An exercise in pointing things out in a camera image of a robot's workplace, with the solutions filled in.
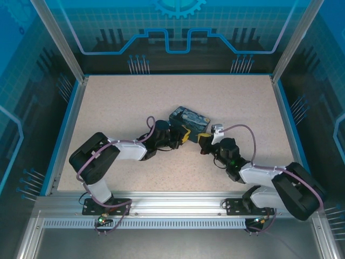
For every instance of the starry night printed tin box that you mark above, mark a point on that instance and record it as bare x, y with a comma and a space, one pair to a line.
190, 118

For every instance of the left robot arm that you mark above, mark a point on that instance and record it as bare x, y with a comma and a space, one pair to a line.
94, 159

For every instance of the aluminium front rail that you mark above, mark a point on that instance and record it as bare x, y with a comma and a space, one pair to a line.
172, 205

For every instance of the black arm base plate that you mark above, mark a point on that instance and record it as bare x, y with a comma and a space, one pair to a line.
91, 207
234, 206

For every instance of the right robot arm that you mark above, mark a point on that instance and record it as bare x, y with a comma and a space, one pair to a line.
285, 186

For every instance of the aluminium frame post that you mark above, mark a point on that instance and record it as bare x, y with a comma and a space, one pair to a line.
296, 40
58, 40

